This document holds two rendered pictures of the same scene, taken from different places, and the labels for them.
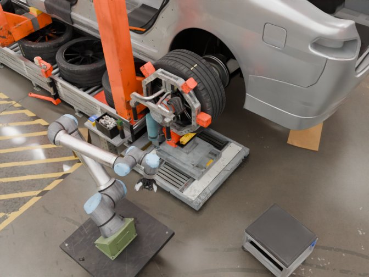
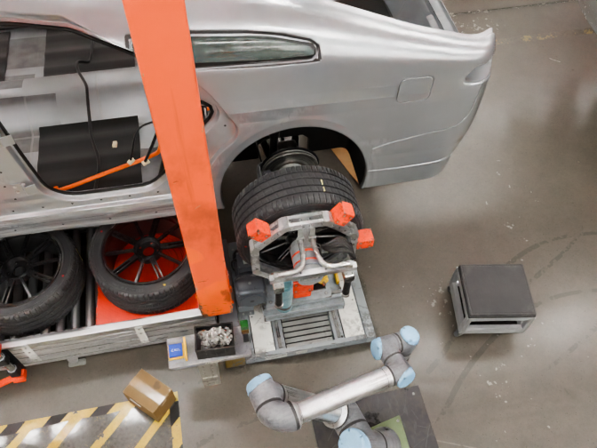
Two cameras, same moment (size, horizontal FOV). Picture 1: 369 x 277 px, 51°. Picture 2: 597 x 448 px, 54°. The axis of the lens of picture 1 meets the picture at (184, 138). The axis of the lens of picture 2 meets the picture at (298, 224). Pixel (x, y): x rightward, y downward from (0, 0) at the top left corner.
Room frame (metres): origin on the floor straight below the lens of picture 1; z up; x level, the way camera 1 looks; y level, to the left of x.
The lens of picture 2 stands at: (1.42, 1.37, 3.35)
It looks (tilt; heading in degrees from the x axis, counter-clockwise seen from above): 56 degrees down; 306
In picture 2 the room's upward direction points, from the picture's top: 3 degrees clockwise
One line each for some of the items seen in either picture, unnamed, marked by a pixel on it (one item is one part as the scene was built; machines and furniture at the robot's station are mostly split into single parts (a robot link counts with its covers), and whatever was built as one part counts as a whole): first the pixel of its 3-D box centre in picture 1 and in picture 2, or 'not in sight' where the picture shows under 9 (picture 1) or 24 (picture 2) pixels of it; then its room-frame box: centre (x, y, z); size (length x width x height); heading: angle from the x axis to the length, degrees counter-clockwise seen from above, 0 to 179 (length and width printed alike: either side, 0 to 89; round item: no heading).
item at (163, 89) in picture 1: (149, 88); (289, 253); (2.29, 0.25, 1.03); 0.19 x 0.18 x 0.11; 140
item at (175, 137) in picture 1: (175, 133); (299, 277); (2.35, 0.07, 0.48); 0.16 x 0.12 x 0.17; 140
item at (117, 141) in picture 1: (107, 129); (209, 348); (2.48, 0.68, 0.44); 0.43 x 0.17 x 0.03; 50
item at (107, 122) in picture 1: (108, 125); (215, 340); (2.45, 0.65, 0.52); 0.20 x 0.14 x 0.13; 47
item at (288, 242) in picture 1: (278, 243); (489, 300); (1.45, -0.68, 0.17); 0.43 x 0.36 x 0.34; 40
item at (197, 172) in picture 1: (189, 153); (298, 286); (2.43, -0.04, 0.13); 0.50 x 0.36 x 0.10; 50
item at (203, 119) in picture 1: (203, 119); (363, 238); (2.12, -0.15, 0.85); 0.09 x 0.08 x 0.07; 50
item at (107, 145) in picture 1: (108, 145); (207, 364); (2.50, 0.71, 0.21); 0.10 x 0.10 x 0.42; 50
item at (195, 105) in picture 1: (171, 103); (303, 249); (2.32, 0.10, 0.85); 0.54 x 0.07 x 0.54; 50
